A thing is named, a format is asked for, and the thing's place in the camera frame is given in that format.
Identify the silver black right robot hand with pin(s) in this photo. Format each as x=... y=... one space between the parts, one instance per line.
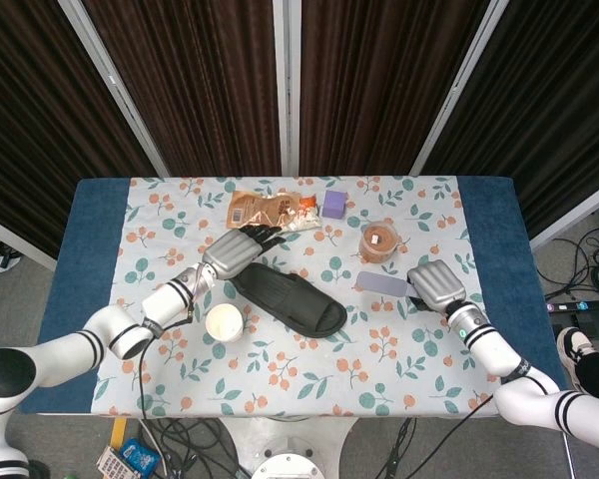
x=436 y=284

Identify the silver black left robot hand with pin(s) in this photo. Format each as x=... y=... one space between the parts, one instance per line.
x=232 y=252

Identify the black rubber slipper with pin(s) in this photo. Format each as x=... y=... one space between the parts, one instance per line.
x=289 y=299

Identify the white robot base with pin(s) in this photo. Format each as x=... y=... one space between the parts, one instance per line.
x=289 y=464

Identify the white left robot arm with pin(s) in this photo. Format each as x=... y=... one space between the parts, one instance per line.
x=65 y=354

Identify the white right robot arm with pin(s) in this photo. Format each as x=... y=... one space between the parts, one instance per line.
x=499 y=349

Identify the brown snack packet with barcode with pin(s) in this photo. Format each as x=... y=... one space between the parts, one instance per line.
x=259 y=207

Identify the white paper cup stack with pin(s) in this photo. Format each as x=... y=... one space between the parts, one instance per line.
x=223 y=322

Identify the clear jar of rubber bands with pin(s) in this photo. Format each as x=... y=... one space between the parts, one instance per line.
x=377 y=244

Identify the white and orange pouch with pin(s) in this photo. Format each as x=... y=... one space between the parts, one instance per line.
x=304 y=219

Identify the purple foam cube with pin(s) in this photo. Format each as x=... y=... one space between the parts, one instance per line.
x=334 y=204

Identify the floral fruit print tablecloth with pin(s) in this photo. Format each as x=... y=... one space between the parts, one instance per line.
x=299 y=379

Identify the blue table cover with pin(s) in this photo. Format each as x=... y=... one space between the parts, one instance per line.
x=90 y=224

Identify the white sneaker with black trim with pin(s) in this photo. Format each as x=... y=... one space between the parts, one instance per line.
x=571 y=344

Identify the dark brown partition screen panel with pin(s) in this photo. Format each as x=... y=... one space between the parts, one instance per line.
x=379 y=75
x=204 y=75
x=30 y=125
x=554 y=100

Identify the blue snack packet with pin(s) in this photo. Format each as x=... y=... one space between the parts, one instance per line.
x=139 y=455

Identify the colourful printed card box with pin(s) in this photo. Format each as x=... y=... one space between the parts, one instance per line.
x=112 y=464

